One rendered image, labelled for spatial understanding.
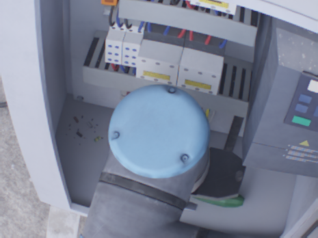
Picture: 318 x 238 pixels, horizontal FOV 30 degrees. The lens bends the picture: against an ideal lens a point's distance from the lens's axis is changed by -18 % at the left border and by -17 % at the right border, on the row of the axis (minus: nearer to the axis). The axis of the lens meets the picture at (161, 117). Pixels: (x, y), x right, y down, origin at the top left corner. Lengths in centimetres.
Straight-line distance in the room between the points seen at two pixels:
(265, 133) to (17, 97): 26
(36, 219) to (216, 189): 95
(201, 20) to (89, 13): 19
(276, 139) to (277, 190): 39
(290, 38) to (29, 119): 32
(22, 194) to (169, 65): 104
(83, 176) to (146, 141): 39
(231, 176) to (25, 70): 31
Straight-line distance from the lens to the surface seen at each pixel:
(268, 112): 61
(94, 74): 85
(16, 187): 173
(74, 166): 103
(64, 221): 143
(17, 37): 57
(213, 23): 70
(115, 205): 65
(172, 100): 65
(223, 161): 81
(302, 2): 46
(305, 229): 90
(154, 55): 74
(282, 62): 54
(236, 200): 99
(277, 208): 103
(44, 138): 76
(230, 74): 84
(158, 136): 64
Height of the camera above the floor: 160
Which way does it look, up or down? 63 degrees down
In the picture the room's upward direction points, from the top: 7 degrees clockwise
